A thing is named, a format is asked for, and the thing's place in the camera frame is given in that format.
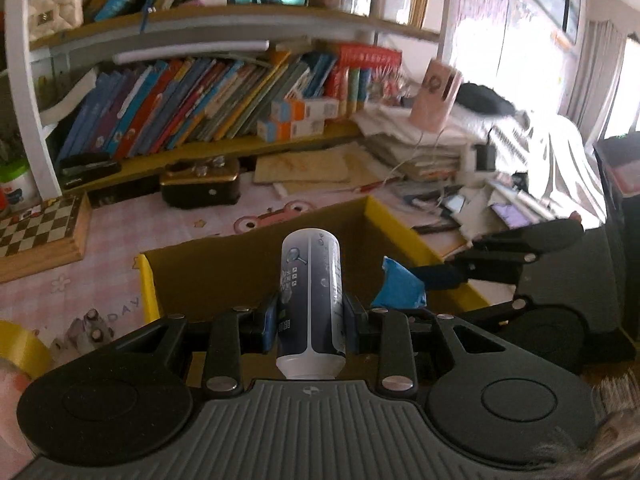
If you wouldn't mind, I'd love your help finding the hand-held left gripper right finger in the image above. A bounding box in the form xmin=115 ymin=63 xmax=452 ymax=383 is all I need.
xmin=342 ymin=294 xmax=506 ymax=401

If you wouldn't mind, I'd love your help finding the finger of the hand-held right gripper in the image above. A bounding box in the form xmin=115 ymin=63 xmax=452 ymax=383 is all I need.
xmin=452 ymin=296 xmax=533 ymax=333
xmin=414 ymin=217 xmax=586 ymax=292

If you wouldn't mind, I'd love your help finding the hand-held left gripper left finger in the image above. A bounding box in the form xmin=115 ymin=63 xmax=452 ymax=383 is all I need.
xmin=107 ymin=292 xmax=281 ymax=393

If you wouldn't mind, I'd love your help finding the blue packet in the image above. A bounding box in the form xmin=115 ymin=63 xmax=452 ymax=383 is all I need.
xmin=371 ymin=256 xmax=428 ymax=311

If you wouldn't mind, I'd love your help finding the white and navy bottle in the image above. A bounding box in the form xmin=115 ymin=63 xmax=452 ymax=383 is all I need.
xmin=275 ymin=228 xmax=348 ymax=380

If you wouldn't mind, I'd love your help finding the yellow cardboard box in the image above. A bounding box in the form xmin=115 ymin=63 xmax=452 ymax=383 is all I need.
xmin=134 ymin=195 xmax=493 ymax=386

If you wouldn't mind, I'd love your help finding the pink checked desktop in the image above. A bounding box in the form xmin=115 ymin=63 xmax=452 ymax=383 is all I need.
xmin=0 ymin=150 xmax=501 ymax=361

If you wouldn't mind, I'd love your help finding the grey furry cloth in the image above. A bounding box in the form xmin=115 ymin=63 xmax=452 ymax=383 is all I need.
xmin=535 ymin=375 xmax=640 ymax=480

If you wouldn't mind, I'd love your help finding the black power adapter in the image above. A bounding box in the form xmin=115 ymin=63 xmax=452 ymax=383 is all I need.
xmin=472 ymin=144 xmax=496 ymax=172

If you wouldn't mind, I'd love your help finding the stack of papers and books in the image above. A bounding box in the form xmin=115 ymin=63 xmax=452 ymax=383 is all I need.
xmin=352 ymin=105 xmax=481 ymax=183

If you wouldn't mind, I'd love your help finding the black and gold box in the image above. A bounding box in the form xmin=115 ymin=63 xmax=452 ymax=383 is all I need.
xmin=159 ymin=156 xmax=242 ymax=209

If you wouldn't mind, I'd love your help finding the white cloth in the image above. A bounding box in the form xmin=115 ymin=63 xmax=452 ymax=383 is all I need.
xmin=500 ymin=112 xmax=608 ymax=226

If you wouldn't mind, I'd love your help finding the brown paper pad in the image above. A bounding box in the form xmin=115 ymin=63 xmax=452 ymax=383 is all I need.
xmin=252 ymin=142 xmax=373 ymax=186

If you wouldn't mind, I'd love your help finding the black cloth pouch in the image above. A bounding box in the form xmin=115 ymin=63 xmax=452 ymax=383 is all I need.
xmin=455 ymin=82 xmax=518 ymax=118

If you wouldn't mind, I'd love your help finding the red boxed book set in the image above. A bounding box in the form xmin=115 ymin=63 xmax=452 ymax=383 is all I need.
xmin=330 ymin=44 xmax=403 ymax=116

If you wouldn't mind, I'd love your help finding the row of thin colourful books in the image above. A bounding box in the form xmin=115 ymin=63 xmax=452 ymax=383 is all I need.
xmin=55 ymin=50 xmax=341 ymax=161

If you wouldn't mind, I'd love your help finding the black stapler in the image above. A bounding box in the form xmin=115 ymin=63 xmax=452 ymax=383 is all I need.
xmin=59 ymin=154 xmax=121 ymax=177

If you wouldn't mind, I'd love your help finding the yellow tape roll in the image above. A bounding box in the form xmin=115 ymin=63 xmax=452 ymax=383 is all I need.
xmin=0 ymin=321 xmax=53 ymax=381

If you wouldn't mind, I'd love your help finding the wooden chessboard box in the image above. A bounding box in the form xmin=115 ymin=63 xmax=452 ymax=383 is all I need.
xmin=0 ymin=192 xmax=93 ymax=283

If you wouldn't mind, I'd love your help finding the white jar with green lid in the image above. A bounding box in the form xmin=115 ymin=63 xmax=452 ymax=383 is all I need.
xmin=0 ymin=157 xmax=38 ymax=208

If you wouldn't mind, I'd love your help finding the white wooden bookshelf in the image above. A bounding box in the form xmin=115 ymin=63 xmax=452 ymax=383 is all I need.
xmin=0 ymin=0 xmax=466 ymax=196

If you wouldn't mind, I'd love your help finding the white quilted handbag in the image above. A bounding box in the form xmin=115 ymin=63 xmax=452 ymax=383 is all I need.
xmin=27 ymin=0 xmax=85 ymax=43

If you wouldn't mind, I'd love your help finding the grey toy camera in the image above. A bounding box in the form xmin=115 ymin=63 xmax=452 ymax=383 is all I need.
xmin=50 ymin=310 xmax=116 ymax=356

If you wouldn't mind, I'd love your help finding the pink wall chart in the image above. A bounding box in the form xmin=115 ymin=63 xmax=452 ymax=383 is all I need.
xmin=457 ymin=0 xmax=586 ymax=111

